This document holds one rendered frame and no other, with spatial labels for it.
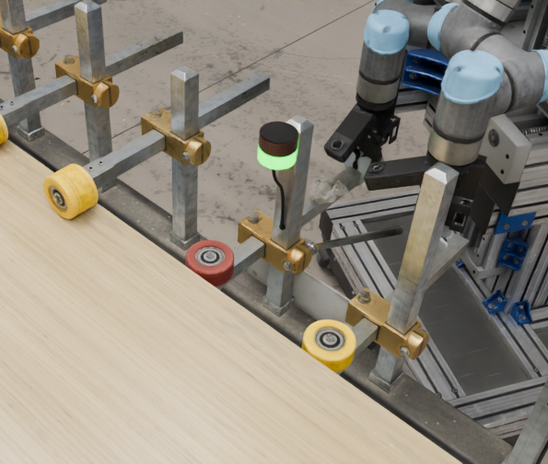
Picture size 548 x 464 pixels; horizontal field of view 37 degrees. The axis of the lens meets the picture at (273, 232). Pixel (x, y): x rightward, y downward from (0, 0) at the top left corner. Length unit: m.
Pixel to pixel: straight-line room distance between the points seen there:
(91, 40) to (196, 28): 2.26
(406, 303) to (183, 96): 0.51
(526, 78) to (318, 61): 2.48
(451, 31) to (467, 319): 1.15
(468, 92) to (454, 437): 0.59
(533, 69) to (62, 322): 0.77
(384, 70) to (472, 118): 0.35
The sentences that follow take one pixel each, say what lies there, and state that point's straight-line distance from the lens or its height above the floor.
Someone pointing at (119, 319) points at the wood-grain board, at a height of 0.90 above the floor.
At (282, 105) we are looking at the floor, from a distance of 3.32.
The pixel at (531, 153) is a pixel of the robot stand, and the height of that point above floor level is 0.97.
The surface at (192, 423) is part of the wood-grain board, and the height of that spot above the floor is 0.90.
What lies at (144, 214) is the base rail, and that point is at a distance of 1.72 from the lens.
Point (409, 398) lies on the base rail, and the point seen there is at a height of 0.70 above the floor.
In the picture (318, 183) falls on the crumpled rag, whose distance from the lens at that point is 1.55.
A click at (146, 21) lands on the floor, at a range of 3.86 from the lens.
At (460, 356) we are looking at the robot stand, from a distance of 2.19.
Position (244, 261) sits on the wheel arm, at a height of 0.86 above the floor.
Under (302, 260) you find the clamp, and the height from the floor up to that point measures 0.86.
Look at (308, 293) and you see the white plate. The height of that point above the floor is 0.75.
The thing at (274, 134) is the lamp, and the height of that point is 1.13.
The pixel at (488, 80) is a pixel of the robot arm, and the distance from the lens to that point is 1.13.
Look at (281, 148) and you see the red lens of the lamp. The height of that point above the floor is 1.12.
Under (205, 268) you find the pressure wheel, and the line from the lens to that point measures 1.31.
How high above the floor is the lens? 1.84
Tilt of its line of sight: 43 degrees down
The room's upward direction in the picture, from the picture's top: 6 degrees clockwise
